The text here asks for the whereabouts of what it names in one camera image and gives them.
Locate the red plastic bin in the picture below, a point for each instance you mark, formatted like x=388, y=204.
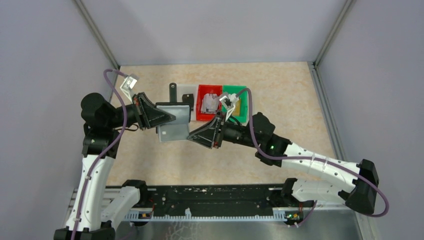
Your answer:
x=202, y=90

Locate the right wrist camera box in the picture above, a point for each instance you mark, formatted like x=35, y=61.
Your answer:
x=228, y=101

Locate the black VIP card stack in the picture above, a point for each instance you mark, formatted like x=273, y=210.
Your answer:
x=189, y=98

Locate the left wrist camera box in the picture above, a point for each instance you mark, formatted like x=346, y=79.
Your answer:
x=127, y=86

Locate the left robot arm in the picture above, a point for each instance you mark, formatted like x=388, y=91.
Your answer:
x=104, y=127

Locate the silver VIP card stack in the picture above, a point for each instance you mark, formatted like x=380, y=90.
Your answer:
x=210, y=104

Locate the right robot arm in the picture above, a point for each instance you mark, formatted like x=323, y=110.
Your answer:
x=349, y=183

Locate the grey aluminium frame rail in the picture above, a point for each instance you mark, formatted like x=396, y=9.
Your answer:
x=352, y=76

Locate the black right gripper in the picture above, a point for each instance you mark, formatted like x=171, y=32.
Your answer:
x=216, y=132

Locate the gold VIP card stack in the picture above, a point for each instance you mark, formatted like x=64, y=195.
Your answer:
x=237, y=109

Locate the green plastic bin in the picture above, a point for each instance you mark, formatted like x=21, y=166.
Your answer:
x=234, y=89

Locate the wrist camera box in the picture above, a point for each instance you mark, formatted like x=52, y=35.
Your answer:
x=228, y=101
x=127, y=86

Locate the white plastic bin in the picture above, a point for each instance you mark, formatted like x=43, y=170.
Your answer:
x=186, y=89

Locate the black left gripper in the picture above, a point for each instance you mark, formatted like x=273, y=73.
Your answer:
x=142, y=110

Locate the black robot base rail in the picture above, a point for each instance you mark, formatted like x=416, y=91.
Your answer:
x=216, y=203

